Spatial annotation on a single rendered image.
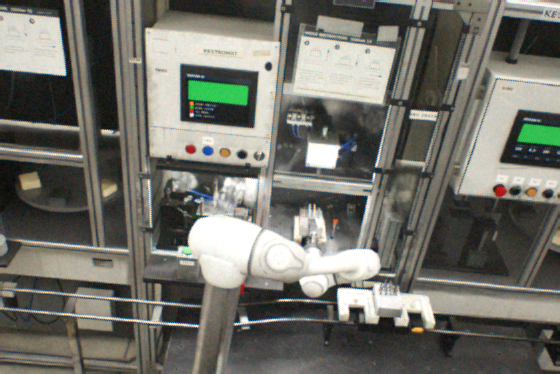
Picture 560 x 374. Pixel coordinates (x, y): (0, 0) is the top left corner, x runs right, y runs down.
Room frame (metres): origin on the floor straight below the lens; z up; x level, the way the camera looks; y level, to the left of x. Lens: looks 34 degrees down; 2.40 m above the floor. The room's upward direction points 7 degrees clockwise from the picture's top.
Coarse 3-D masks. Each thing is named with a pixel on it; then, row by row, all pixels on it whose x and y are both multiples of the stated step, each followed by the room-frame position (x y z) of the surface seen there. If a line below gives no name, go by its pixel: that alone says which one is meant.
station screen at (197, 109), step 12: (228, 84) 1.63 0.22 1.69; (240, 84) 1.63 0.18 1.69; (192, 108) 1.62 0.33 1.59; (204, 108) 1.63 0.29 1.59; (216, 108) 1.63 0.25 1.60; (228, 108) 1.63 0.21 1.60; (240, 108) 1.63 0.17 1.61; (216, 120) 1.63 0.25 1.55; (228, 120) 1.63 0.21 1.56; (240, 120) 1.63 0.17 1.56
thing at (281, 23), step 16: (288, 0) 1.67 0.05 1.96; (288, 16) 1.67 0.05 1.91; (416, 16) 1.68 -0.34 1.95; (416, 48) 1.69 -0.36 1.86; (400, 80) 1.68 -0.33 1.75; (400, 112) 1.69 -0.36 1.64; (272, 128) 1.68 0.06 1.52; (272, 144) 1.67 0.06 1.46; (384, 144) 1.68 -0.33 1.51; (272, 160) 1.67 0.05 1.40; (384, 160) 1.69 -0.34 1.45; (272, 176) 1.67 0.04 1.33; (384, 176) 1.69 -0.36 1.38; (384, 192) 1.69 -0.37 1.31; (368, 208) 1.69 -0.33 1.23; (256, 224) 1.67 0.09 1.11; (368, 224) 1.69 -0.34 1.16; (368, 240) 1.69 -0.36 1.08
